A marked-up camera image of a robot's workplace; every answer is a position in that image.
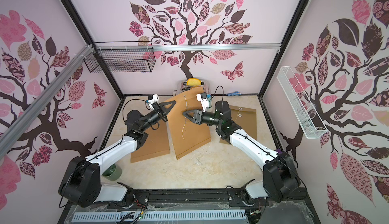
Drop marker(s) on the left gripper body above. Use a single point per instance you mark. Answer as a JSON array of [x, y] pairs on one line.
[[157, 109]]

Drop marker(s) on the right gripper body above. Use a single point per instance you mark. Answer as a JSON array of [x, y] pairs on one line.
[[200, 116]]

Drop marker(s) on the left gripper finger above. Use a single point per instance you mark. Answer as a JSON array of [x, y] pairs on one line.
[[168, 104], [167, 109]]

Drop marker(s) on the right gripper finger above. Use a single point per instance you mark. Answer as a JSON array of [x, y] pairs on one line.
[[191, 116], [190, 112]]

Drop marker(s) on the brown file bag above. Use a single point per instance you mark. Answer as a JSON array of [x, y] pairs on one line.
[[245, 118], [156, 145], [186, 135]]

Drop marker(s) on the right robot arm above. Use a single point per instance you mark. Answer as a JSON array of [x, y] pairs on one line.
[[280, 177]]

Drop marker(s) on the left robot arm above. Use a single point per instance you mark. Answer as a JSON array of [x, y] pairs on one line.
[[82, 184]]

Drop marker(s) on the mint green toaster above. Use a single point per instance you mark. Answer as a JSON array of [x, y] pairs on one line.
[[183, 88]]

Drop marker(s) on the yellow bread slice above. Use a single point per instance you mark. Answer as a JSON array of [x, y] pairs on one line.
[[193, 82]]

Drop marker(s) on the green cup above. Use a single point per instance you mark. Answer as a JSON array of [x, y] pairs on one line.
[[113, 173]]

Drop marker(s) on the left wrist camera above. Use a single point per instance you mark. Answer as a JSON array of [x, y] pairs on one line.
[[153, 99]]

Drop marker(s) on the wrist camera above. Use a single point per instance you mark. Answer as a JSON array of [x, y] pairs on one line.
[[153, 99], [205, 100]]

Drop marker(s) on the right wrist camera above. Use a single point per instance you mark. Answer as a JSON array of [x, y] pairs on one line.
[[205, 100]]

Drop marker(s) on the blue object at wall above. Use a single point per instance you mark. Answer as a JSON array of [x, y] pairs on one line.
[[236, 93]]

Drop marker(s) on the black wire basket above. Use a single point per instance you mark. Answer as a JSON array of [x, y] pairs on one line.
[[132, 58]]

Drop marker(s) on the white slotted cable duct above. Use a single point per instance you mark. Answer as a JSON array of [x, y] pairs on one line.
[[158, 216]]

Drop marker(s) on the white wire basket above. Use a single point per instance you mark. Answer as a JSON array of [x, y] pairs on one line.
[[294, 87]]

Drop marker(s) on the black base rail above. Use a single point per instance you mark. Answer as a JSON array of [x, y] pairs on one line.
[[228, 197]]

